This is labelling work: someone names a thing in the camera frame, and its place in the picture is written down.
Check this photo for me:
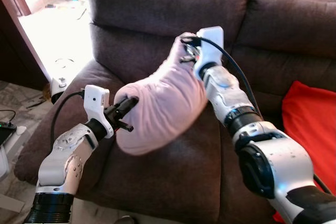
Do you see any pink pillow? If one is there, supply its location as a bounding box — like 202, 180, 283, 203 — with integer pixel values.
113, 38, 209, 156

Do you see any brown suede sofa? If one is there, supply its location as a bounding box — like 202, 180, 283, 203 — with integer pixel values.
15, 0, 336, 224

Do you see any red pillow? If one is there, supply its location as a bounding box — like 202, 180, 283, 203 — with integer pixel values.
273, 81, 336, 224

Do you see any black handheld controller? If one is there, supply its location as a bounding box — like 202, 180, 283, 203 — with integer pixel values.
0, 122, 17, 144

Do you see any brown wooden door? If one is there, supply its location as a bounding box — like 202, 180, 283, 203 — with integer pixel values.
0, 0, 51, 91

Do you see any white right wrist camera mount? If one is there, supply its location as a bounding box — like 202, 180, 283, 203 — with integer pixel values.
193, 26, 225, 81

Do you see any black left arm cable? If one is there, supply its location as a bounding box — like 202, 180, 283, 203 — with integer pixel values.
51, 90, 86, 149

